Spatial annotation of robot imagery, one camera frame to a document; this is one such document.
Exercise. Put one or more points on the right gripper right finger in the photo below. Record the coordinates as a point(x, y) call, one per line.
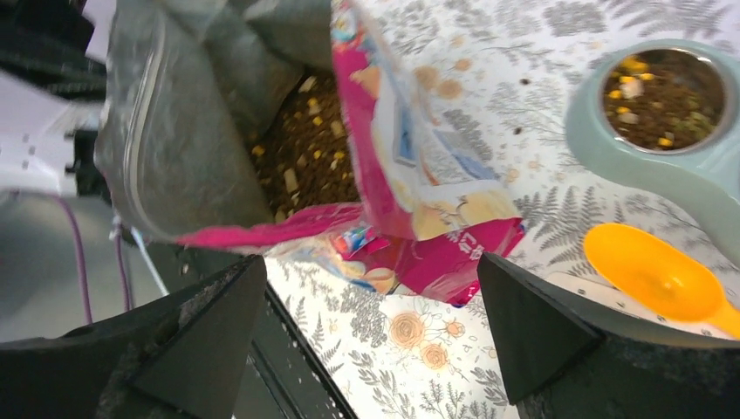
point(562, 355)

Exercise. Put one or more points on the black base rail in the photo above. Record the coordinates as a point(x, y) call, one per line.
point(284, 377)

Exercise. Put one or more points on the pink pet food bag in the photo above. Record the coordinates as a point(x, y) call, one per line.
point(289, 128)

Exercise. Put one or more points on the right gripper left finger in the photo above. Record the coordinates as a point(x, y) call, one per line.
point(180, 356)

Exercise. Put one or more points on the orange plastic scoop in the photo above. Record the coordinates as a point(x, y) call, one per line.
point(654, 273)

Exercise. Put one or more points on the green double pet bowl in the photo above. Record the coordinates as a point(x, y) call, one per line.
point(663, 116)

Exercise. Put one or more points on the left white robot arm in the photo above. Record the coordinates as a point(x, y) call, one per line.
point(53, 85)

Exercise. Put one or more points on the floral table mat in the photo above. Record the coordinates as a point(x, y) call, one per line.
point(503, 73)

